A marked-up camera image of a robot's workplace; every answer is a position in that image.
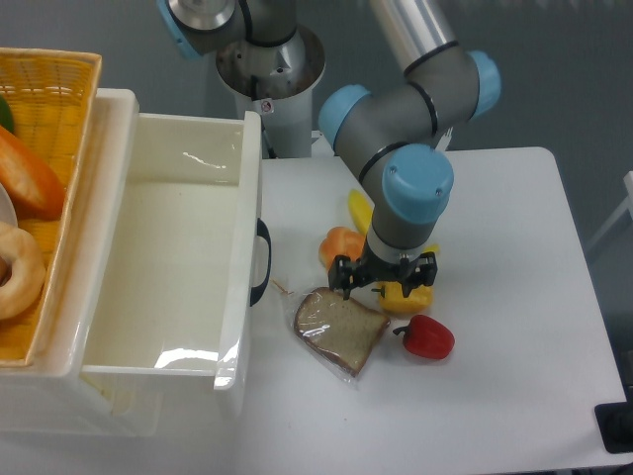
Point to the black drawer handle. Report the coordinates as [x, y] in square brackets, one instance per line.
[263, 262]

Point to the red toy bell pepper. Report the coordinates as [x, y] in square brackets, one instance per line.
[426, 338]

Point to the beige toy bagel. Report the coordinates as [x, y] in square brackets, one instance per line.
[25, 259]

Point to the yellow woven basket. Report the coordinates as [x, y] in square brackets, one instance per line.
[50, 94]

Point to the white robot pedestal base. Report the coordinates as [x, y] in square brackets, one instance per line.
[277, 83]

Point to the orange knotted bread roll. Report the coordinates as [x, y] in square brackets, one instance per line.
[340, 241]

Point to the green toy vegetable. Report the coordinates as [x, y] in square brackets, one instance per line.
[6, 116]

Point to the white plate edge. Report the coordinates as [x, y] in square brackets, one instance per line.
[7, 210]

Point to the white drawer cabinet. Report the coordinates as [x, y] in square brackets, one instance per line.
[56, 394]

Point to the white open drawer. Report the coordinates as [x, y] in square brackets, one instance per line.
[173, 308]

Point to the white metal mounting bracket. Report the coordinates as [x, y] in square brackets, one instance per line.
[320, 145]

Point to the yellow toy bell pepper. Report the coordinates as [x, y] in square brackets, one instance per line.
[392, 299]

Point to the yellow toy banana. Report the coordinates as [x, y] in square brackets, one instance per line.
[361, 214]

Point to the orange toy baguette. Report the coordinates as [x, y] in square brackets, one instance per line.
[32, 185]

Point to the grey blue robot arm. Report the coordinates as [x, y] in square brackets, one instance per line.
[383, 140]

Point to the toast slice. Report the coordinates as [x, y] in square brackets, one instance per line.
[339, 333]

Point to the white furniture frame at right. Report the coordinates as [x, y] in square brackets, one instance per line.
[616, 223]

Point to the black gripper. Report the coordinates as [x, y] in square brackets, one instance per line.
[345, 275]

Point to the black device at edge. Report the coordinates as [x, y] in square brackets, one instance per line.
[615, 426]

